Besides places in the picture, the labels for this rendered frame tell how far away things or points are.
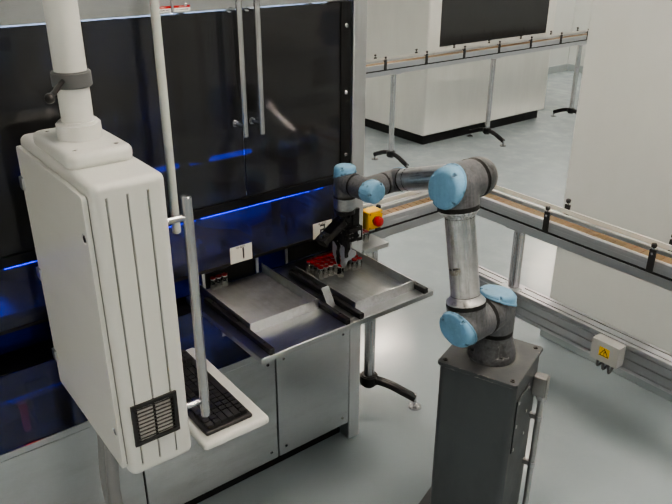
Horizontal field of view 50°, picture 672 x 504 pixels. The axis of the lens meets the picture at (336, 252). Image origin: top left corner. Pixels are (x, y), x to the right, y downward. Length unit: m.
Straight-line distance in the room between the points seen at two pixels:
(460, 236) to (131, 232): 0.92
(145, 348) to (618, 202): 2.45
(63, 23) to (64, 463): 1.40
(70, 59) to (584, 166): 2.56
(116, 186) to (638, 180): 2.51
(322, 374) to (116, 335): 1.38
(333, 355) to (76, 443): 1.02
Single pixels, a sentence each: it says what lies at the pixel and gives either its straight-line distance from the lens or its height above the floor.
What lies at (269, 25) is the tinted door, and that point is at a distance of 2.31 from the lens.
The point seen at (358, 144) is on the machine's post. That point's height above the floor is 1.31.
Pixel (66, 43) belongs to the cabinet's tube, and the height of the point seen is 1.80.
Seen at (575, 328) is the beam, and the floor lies 0.51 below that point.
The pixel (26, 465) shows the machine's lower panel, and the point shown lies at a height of 0.53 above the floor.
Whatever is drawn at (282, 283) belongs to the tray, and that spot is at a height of 0.89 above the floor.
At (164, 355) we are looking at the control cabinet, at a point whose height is 1.11.
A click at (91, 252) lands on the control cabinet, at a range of 1.58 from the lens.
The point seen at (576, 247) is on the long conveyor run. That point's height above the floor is 0.87.
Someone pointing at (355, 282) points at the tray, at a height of 0.88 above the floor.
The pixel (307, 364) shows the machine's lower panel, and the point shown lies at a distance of 2.82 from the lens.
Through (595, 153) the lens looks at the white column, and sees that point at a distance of 3.58.
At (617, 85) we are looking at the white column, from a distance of 3.48.
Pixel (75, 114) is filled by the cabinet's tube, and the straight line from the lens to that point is 1.71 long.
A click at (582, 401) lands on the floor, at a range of 3.61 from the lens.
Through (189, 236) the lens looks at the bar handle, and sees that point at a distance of 1.65.
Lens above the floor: 2.03
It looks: 25 degrees down
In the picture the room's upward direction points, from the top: straight up
